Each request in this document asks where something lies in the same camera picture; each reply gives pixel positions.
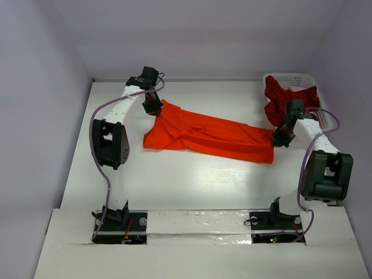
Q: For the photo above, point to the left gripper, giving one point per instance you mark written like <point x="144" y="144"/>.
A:
<point x="155" y="110"/>

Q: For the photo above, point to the dark red t-shirt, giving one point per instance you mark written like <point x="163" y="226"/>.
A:
<point x="278" y="97"/>

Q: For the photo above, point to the orange t-shirt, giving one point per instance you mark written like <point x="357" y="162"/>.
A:
<point x="178" y="129"/>

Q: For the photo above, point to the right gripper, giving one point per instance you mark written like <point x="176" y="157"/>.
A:
<point x="282" y="137"/>

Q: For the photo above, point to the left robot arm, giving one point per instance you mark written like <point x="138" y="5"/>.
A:
<point x="109" y="141"/>

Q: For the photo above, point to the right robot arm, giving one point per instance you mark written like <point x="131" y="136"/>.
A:
<point x="325" y="171"/>

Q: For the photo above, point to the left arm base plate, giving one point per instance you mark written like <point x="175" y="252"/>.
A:
<point x="115" y="232"/>

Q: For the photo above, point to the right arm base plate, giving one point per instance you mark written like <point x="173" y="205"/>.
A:
<point x="269" y="229"/>

